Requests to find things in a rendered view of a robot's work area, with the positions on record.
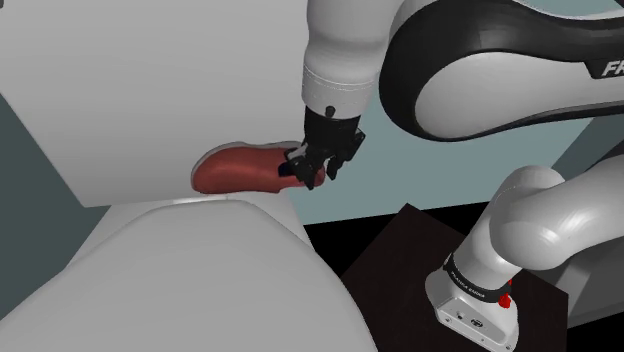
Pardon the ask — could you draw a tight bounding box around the dark robot stand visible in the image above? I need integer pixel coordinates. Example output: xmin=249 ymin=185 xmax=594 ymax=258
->
xmin=340 ymin=203 xmax=570 ymax=352

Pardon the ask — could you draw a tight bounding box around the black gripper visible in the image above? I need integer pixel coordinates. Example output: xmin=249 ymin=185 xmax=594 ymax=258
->
xmin=277 ymin=105 xmax=367 ymax=192

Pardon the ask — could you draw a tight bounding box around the red shoe with white sole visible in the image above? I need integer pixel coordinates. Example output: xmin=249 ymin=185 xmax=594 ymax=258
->
xmin=190 ymin=140 xmax=327 ymax=195

